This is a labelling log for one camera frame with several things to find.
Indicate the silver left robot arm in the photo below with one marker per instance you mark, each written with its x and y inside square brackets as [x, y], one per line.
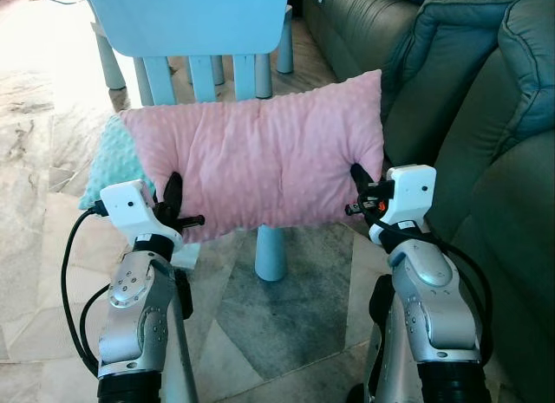
[139, 316]

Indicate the green leather armchair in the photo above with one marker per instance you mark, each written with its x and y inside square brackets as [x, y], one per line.
[355, 30]

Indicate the green leather sofa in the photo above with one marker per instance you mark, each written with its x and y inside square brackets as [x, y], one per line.
[503, 247]

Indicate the teal dotted pillow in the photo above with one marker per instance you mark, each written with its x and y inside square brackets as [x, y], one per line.
[113, 165]

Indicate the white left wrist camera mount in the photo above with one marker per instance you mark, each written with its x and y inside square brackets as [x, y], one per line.
[130, 204]

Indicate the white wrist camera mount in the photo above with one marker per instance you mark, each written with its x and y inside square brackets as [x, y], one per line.
[130, 204]
[412, 191]

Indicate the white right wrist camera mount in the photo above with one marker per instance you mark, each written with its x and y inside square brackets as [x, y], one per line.
[412, 191]

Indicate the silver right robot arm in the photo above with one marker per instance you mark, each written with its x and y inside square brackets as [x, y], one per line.
[429, 308]

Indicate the pink dotted pillow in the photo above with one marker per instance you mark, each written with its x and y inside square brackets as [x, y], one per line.
[260, 156]

